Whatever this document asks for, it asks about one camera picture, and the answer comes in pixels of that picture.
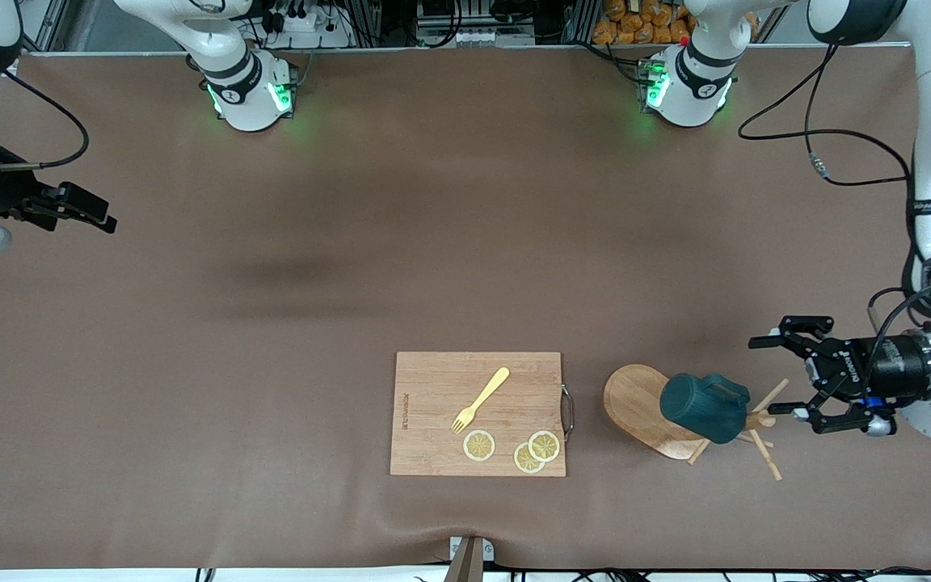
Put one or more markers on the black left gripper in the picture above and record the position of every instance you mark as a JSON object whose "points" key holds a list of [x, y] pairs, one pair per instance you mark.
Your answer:
{"points": [[890, 364]]}

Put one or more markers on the teal cup with yellow inside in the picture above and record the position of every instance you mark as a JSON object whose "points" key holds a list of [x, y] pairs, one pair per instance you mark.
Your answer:
{"points": [[700, 412]]}

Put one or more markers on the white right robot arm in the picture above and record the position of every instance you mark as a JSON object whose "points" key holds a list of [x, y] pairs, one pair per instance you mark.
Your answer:
{"points": [[243, 89]]}

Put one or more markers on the wooden mug rack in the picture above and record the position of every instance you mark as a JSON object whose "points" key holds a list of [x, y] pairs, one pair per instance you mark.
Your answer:
{"points": [[631, 400]]}

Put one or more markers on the lemon slice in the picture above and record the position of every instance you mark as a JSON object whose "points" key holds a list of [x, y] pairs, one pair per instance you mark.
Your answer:
{"points": [[479, 445], [522, 463], [545, 446]]}

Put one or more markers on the white power strip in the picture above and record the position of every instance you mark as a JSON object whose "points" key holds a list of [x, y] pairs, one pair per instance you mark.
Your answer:
{"points": [[304, 23]]}

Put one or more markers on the brown table cover sheet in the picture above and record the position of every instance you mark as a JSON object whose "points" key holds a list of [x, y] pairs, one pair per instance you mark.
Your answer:
{"points": [[465, 283]]}

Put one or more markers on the orange snack bags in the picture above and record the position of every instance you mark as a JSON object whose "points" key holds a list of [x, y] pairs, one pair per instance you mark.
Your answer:
{"points": [[643, 28]]}

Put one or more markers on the wooden cutting board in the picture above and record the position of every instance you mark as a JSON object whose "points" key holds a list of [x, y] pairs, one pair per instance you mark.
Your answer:
{"points": [[433, 436]]}

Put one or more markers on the white connector strip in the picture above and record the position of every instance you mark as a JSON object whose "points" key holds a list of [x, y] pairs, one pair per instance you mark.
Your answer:
{"points": [[490, 38]]}

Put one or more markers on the aluminium frame post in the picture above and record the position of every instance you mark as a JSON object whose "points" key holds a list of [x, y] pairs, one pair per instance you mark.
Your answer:
{"points": [[53, 24]]}

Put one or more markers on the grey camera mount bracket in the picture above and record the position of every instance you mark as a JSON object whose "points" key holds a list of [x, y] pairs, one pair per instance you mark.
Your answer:
{"points": [[469, 562]]}

